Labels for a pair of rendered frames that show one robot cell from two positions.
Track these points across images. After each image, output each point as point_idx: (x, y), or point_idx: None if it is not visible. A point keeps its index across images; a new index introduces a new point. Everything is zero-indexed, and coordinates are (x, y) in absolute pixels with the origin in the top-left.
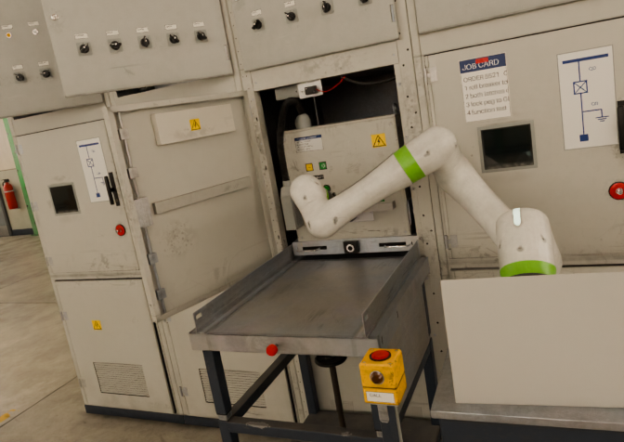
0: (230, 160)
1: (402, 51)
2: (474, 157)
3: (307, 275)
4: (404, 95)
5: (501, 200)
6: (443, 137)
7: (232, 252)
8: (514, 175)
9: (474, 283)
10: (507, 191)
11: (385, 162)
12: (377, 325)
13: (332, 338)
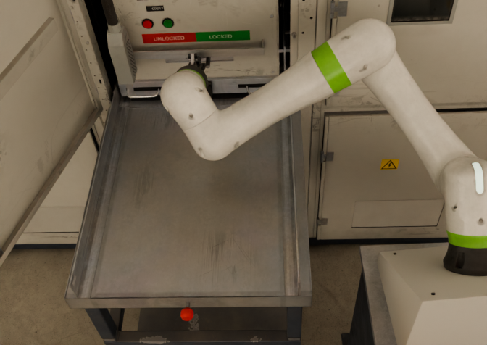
0: (24, 6)
1: None
2: (382, 8)
3: (160, 144)
4: None
5: (401, 53)
6: (386, 48)
7: (51, 127)
8: (423, 30)
9: (456, 301)
10: (409, 45)
11: (305, 72)
12: (300, 267)
13: (259, 297)
